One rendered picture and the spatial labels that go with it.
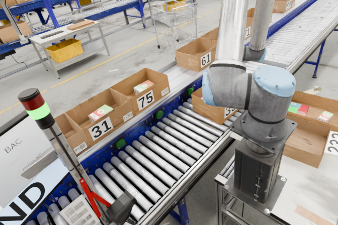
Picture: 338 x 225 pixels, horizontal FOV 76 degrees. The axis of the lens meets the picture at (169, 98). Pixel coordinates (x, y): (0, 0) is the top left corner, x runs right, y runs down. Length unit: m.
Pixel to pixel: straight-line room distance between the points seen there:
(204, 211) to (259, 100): 1.46
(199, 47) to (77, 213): 2.05
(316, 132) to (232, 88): 0.99
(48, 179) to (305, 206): 1.19
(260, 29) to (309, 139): 0.81
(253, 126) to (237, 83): 0.21
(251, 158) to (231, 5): 0.68
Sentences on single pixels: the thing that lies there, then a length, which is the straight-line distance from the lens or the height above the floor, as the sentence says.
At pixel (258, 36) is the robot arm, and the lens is 1.33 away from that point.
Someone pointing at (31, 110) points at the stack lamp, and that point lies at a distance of 0.67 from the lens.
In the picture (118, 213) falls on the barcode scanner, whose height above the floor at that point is 1.08.
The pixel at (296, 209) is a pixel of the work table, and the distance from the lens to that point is 1.38.
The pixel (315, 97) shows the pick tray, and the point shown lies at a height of 0.83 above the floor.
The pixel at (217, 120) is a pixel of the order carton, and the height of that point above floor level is 0.78.
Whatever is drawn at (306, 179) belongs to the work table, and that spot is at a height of 0.75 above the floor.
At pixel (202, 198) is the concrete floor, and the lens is 2.21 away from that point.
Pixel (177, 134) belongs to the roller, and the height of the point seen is 0.75.
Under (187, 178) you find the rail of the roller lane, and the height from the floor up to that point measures 0.74.
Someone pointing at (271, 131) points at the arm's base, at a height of 1.24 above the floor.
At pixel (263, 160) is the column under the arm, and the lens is 1.09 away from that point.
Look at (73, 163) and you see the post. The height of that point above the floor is 1.38.
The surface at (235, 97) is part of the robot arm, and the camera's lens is 0.87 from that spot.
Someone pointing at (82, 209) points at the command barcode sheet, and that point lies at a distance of 0.95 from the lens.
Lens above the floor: 1.92
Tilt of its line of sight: 35 degrees down
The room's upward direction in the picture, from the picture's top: 10 degrees counter-clockwise
